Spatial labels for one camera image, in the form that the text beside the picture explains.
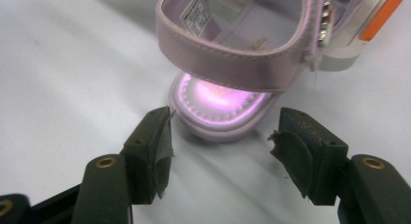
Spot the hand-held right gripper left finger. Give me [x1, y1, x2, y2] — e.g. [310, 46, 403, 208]
[71, 106, 175, 224]

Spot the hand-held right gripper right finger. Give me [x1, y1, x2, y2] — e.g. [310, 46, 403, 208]
[268, 107, 411, 224]

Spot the pink sandal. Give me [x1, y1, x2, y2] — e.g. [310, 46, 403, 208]
[154, 0, 357, 144]

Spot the white table sheet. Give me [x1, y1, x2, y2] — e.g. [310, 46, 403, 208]
[0, 0, 411, 224]

